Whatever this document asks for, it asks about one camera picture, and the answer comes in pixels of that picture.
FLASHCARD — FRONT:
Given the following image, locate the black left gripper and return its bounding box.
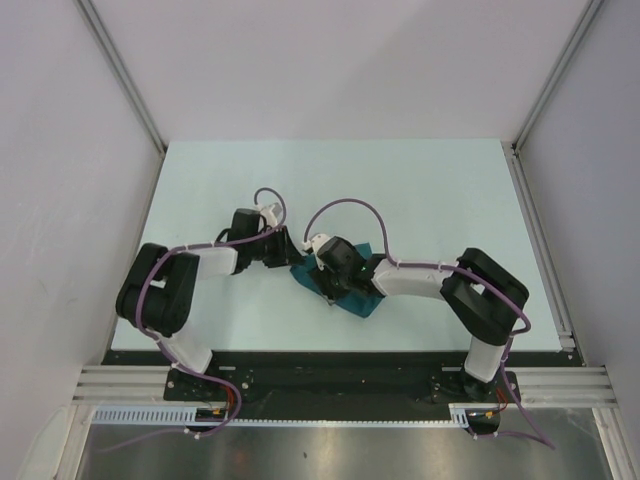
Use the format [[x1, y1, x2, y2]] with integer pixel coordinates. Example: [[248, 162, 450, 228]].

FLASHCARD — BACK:
[[247, 225, 304, 268]]

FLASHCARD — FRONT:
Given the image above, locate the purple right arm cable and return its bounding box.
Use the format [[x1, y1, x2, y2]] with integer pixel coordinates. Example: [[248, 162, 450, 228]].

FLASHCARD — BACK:
[[301, 197, 557, 451]]

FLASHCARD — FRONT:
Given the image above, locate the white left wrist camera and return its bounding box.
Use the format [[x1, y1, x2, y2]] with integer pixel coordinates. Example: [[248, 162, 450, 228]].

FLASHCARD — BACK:
[[255, 202, 283, 228]]

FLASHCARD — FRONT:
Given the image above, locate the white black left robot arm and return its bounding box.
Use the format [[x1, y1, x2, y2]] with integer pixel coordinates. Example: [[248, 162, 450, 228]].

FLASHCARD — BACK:
[[115, 203, 302, 400]]

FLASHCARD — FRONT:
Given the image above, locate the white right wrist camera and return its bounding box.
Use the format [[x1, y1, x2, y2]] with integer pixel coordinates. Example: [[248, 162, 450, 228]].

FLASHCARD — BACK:
[[303, 233, 331, 255]]

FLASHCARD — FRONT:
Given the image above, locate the aluminium frame rail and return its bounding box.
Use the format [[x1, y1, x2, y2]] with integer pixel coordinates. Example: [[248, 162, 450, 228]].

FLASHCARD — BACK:
[[503, 142, 639, 479]]

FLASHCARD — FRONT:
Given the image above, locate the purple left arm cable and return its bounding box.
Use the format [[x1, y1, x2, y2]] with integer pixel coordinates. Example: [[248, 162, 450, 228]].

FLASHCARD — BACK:
[[94, 186, 287, 453]]

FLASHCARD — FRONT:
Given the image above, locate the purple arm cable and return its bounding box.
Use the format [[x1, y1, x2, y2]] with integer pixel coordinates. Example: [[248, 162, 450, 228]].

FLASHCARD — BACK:
[[301, 197, 557, 451], [94, 186, 287, 453]]

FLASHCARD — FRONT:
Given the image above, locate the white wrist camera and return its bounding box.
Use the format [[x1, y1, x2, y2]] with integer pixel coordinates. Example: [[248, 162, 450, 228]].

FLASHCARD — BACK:
[[255, 202, 283, 228], [303, 233, 331, 255]]

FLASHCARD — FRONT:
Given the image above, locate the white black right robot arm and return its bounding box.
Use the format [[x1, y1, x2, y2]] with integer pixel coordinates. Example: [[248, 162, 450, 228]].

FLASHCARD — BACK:
[[304, 234, 531, 401]]

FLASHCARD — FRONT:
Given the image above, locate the left aluminium corner post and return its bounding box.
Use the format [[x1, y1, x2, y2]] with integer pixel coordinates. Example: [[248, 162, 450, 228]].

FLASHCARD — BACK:
[[73, 0, 168, 159]]

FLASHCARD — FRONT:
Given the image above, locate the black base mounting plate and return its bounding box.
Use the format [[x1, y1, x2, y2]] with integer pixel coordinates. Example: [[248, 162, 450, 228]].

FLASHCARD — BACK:
[[101, 350, 584, 405]]

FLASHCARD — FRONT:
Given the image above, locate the teal cloth napkin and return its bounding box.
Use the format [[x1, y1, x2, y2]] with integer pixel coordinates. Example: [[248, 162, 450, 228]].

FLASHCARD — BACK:
[[290, 254, 382, 318]]

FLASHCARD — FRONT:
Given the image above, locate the white slotted cable duct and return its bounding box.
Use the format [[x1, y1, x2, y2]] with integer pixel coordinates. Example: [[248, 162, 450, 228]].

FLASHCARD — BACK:
[[92, 403, 471, 427]]

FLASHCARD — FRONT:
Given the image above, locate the aluminium corner post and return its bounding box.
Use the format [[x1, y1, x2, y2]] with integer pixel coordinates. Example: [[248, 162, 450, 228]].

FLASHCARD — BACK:
[[73, 0, 168, 159], [511, 0, 607, 152]]

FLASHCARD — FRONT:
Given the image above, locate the right aluminium corner post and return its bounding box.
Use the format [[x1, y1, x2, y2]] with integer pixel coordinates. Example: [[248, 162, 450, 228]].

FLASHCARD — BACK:
[[511, 0, 607, 152]]

